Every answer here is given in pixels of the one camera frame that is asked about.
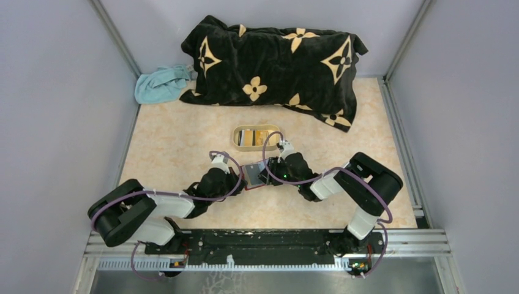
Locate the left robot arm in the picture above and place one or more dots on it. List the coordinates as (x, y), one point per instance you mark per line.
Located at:
(132, 212)

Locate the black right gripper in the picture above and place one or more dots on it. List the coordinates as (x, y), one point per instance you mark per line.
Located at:
(273, 165)

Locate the red leather card holder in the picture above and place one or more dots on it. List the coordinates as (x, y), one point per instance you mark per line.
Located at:
(248, 187)

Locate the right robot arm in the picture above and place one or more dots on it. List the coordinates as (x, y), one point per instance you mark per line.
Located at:
(371, 185)

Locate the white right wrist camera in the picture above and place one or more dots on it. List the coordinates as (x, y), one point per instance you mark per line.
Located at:
(286, 149)

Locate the light blue cloth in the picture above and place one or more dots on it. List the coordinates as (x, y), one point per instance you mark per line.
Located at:
(166, 84)

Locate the black cream patterned blanket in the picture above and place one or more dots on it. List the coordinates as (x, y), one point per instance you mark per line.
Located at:
(310, 71)

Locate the aluminium frame rail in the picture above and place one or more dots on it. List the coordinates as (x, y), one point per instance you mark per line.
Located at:
(398, 243)

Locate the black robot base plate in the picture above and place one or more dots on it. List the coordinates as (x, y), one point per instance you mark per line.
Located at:
(266, 247)

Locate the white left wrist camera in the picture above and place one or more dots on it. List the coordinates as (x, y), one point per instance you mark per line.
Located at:
(220, 161)

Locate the beige oval tray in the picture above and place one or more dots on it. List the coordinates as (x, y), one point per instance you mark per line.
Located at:
(234, 137)

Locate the grey credit card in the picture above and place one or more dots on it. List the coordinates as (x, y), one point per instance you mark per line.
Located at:
(253, 172)

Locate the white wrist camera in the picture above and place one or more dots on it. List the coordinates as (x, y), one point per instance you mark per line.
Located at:
(286, 149)
(220, 161)

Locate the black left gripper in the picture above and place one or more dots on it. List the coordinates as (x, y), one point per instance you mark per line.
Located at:
(234, 179)

